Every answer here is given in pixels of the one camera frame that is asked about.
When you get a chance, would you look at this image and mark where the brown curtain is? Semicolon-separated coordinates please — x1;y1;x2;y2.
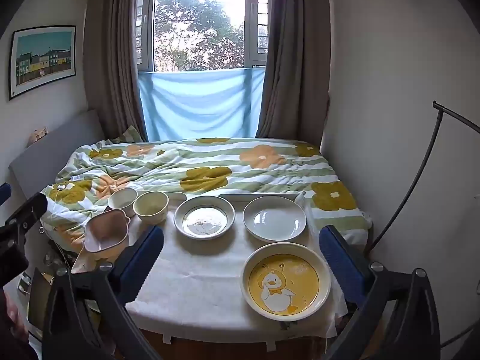
255;0;331;147
83;0;151;143

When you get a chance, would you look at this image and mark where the light blue cloth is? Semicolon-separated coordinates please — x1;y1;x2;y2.
138;65;266;142

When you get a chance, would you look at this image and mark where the white plate with grey rim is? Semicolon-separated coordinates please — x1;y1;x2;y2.
173;195;236;240

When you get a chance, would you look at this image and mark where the window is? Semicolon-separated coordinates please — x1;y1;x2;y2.
133;0;271;73

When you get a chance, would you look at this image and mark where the green patterned pillow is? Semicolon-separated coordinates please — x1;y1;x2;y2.
112;125;141;144

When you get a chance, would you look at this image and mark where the yellow duck plate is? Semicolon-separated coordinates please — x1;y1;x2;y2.
240;242;332;322

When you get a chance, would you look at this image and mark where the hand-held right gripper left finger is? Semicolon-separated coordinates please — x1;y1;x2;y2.
41;226;164;360

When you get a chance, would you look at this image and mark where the cream bowl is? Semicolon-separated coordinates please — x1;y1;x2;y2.
133;190;169;224

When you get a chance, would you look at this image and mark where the small plush toy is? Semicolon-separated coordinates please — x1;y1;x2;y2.
28;127;49;145

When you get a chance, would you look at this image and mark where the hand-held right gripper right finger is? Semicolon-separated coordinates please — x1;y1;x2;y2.
319;226;442;360

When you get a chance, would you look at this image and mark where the grey headboard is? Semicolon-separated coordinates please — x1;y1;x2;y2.
8;109;106;199

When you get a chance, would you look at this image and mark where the framed wall picture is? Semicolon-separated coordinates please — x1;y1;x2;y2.
8;25;77;101

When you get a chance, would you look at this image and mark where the plain white plate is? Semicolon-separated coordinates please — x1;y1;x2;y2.
242;196;307;241

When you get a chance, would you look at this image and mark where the white patterned tablecloth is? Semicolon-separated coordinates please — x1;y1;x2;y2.
125;195;349;340

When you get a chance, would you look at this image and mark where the black cable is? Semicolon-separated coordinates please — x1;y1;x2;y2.
440;322;480;348
365;101;480;256

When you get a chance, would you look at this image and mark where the floral striped blanket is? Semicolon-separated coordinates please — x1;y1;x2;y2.
39;137;372;256

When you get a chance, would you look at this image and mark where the large square white bowl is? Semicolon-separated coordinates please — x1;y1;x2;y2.
83;209;132;254

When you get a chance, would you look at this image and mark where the dark flat panel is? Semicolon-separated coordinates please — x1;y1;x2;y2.
28;267;53;331

